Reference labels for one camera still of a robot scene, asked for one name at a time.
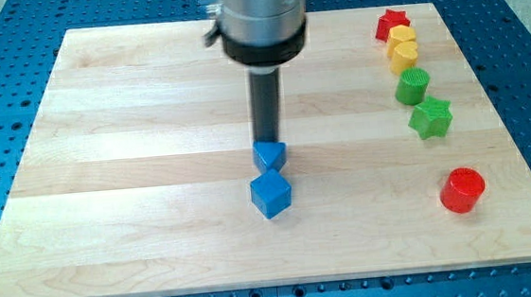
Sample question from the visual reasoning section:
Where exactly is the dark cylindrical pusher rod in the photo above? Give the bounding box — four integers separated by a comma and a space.
248, 66, 280, 143

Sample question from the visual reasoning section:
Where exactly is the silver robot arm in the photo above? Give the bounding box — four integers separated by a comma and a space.
204, 0, 308, 143

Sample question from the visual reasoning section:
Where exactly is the wooden board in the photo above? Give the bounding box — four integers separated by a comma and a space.
0, 3, 531, 297

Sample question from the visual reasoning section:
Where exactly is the blue triangular block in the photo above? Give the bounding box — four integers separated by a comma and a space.
252, 141, 287, 173

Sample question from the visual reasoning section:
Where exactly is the blue cube block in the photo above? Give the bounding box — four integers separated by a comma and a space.
250, 169, 292, 219

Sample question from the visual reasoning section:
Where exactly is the red star block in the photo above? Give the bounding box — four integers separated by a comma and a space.
375, 9, 411, 42

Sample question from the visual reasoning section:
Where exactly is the yellow block lower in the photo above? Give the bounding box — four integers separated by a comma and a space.
390, 41, 418, 76

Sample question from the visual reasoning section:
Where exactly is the yellow block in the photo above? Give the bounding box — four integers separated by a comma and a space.
390, 41, 418, 76
386, 25, 417, 58

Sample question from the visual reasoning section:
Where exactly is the yellow block upper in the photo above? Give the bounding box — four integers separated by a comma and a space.
386, 25, 417, 58

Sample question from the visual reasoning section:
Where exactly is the green cylinder block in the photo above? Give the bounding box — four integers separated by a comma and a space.
395, 67, 430, 106

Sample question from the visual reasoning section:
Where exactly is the green star block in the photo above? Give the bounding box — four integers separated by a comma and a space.
408, 96, 453, 140

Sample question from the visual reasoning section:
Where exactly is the red cylinder block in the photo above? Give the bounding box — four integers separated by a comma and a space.
439, 167, 486, 214

